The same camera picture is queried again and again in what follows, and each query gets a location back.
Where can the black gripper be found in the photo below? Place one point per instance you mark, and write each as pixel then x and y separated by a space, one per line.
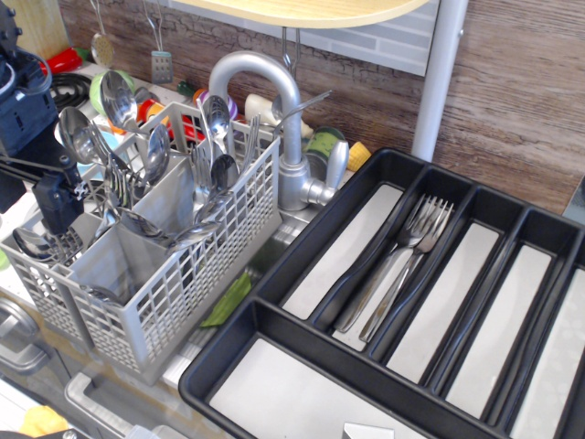
pixel 60 195

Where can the light wooden shelf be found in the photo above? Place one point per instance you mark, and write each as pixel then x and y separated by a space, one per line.
pixel 313 14

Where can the large steel spoon top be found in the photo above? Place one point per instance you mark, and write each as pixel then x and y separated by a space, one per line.
pixel 119 104

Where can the steel spoon back basket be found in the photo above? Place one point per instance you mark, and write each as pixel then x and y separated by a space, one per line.
pixel 217 117

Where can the black cutlery tray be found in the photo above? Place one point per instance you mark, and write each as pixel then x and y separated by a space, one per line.
pixel 485 339

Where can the black stove burner coil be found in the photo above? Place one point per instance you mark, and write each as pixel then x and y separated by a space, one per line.
pixel 70 90

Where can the steel fork in tray right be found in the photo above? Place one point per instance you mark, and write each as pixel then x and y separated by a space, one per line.
pixel 427 243

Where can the green toy leaf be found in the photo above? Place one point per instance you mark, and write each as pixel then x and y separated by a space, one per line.
pixel 228 303

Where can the white metal post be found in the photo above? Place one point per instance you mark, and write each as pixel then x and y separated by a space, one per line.
pixel 447 35

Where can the steel spoon front left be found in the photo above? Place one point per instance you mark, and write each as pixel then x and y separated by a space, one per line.
pixel 43 248

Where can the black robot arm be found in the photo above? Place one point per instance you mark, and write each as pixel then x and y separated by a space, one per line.
pixel 30 153

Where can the green toy bowl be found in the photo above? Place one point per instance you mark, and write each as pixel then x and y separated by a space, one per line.
pixel 95 89

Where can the hanging slotted spoon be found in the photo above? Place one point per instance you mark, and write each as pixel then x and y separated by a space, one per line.
pixel 101 47

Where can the steel spoon basket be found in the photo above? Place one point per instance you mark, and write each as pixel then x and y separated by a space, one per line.
pixel 157 156
pixel 217 117

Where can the large steel spoon left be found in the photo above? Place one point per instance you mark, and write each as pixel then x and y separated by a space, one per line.
pixel 82 137

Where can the hanging metal spatula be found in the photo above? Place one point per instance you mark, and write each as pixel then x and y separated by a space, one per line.
pixel 161 60

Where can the dark steel spoon centre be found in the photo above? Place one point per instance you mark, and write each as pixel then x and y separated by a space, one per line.
pixel 224 175

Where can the steel spoon centre basket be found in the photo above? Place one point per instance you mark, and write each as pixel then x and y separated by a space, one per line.
pixel 157 156

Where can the grey plastic cutlery basket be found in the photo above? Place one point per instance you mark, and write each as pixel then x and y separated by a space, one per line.
pixel 124 298

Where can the silver sink faucet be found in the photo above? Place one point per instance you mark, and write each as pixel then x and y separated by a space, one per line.
pixel 297 187

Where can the yellow toy corn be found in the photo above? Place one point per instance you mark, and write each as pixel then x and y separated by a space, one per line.
pixel 358 155

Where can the large steel spoon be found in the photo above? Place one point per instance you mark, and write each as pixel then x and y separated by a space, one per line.
pixel 82 137
pixel 119 104

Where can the red toy chili pepper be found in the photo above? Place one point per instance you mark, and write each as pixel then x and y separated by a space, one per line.
pixel 68 60

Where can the steel fork back basket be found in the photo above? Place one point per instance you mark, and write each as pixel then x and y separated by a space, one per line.
pixel 250 144

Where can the steel spoon lying front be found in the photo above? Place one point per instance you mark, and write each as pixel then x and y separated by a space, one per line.
pixel 192 236

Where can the steel fork carried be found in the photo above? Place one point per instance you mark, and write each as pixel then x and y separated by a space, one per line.
pixel 280 117

